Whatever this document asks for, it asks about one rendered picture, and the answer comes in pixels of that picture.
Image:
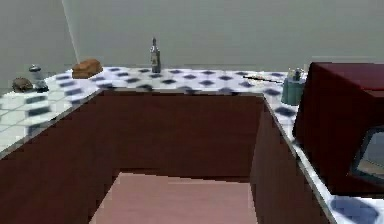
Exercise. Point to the dark red kitchen counter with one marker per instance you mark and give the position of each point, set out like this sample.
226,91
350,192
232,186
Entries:
173,133

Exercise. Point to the dark glass bottle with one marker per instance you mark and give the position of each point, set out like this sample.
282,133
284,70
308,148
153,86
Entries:
155,57

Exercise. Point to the thin dark knife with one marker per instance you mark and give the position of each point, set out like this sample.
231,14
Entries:
262,79

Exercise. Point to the teal soap bottle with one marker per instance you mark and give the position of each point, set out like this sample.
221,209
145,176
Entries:
292,90

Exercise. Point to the brown bread loaf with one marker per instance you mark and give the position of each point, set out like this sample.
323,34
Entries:
86,68

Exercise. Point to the dark red microwave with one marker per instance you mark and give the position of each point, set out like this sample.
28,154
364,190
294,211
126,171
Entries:
336,126

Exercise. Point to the clear glass shaker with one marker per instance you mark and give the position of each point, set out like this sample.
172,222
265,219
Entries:
38,78

